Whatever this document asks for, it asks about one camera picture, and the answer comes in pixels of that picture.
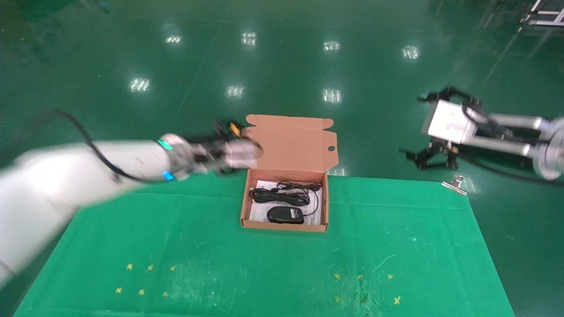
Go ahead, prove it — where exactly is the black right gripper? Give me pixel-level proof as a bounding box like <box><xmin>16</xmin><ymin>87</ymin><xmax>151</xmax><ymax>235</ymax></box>
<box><xmin>398</xmin><ymin>86</ymin><xmax>482</xmax><ymax>172</ymax></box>

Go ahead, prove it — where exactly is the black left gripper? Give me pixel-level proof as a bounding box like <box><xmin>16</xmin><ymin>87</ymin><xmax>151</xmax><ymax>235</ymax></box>
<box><xmin>189</xmin><ymin>119</ymin><xmax>248</xmax><ymax>177</ymax></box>

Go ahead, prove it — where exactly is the black data cable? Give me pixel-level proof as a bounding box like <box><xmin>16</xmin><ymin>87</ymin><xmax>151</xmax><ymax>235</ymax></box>
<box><xmin>249</xmin><ymin>188</ymin><xmax>312</xmax><ymax>208</ymax></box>

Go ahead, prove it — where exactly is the black wired mouse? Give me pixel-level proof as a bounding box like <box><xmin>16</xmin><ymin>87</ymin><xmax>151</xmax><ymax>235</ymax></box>
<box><xmin>266</xmin><ymin>180</ymin><xmax>324</xmax><ymax>225</ymax></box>

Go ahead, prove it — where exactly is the orange cardboard box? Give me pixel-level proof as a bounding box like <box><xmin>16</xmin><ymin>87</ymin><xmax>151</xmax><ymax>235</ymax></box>
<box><xmin>240</xmin><ymin>114</ymin><xmax>339</xmax><ymax>232</ymax></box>

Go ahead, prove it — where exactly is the metal binder clip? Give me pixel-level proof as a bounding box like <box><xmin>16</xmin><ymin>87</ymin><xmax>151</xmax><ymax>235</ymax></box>
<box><xmin>441</xmin><ymin>175</ymin><xmax>468</xmax><ymax>196</ymax></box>

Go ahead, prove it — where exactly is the white printed instruction sheet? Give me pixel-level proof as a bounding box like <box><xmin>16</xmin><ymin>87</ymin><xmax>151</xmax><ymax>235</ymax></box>
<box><xmin>249</xmin><ymin>180</ymin><xmax>323</xmax><ymax>226</ymax></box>

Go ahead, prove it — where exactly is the green table mat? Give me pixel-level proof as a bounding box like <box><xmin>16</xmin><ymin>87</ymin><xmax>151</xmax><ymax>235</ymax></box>
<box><xmin>13</xmin><ymin>170</ymin><xmax>515</xmax><ymax>317</ymax></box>

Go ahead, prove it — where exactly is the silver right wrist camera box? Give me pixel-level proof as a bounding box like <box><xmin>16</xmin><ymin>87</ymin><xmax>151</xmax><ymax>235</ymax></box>
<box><xmin>421</xmin><ymin>100</ymin><xmax>479</xmax><ymax>145</ymax></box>

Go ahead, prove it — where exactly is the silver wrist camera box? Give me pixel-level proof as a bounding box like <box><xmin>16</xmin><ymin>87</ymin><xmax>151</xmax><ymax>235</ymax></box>
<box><xmin>421</xmin><ymin>100</ymin><xmax>479</xmax><ymax>145</ymax></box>
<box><xmin>222</xmin><ymin>138</ymin><xmax>264</xmax><ymax>169</ymax></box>

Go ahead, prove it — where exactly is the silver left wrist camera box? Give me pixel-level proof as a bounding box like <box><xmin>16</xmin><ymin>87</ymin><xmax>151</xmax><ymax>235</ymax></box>
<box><xmin>222</xmin><ymin>138</ymin><xmax>264</xmax><ymax>169</ymax></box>

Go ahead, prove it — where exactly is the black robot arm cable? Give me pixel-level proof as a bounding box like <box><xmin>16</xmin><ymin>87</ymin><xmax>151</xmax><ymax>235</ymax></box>
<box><xmin>26</xmin><ymin>110</ymin><xmax>148</xmax><ymax>184</ymax></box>

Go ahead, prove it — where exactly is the white wheeled cart frame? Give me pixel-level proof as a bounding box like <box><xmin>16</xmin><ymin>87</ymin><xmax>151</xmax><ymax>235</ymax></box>
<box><xmin>519</xmin><ymin>0</ymin><xmax>564</xmax><ymax>26</ymax></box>

